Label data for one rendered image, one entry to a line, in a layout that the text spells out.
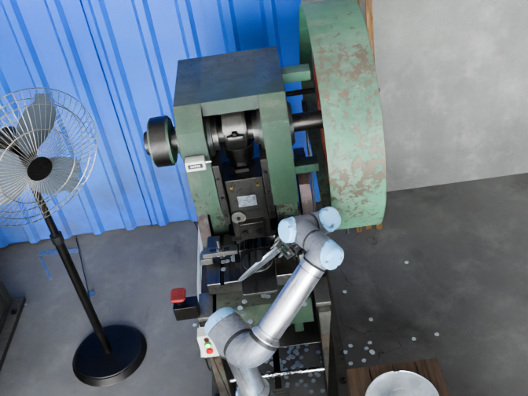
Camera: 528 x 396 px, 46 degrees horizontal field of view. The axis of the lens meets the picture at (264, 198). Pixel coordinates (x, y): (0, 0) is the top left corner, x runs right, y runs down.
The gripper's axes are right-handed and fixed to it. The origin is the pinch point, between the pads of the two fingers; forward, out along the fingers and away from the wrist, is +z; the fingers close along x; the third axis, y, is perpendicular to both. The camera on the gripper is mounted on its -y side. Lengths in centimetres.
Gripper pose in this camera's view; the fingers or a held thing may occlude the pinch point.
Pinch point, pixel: (278, 246)
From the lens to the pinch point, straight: 222.6
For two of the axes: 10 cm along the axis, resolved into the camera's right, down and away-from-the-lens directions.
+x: 6.7, 7.4, 0.8
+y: -5.6, 5.7, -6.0
